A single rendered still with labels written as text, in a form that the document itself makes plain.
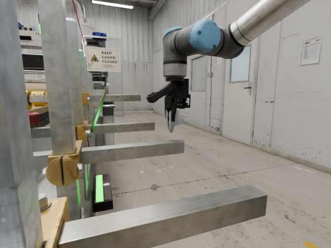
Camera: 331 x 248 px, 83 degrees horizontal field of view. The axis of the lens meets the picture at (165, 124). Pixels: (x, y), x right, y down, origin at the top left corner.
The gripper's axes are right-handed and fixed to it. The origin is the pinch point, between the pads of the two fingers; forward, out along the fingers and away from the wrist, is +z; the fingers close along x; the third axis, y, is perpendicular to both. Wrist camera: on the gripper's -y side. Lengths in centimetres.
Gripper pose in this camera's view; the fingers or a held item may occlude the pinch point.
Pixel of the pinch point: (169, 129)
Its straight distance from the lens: 74.4
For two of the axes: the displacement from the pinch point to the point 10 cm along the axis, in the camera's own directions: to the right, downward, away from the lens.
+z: 0.0, 9.9, 1.6
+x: -3.4, -1.5, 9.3
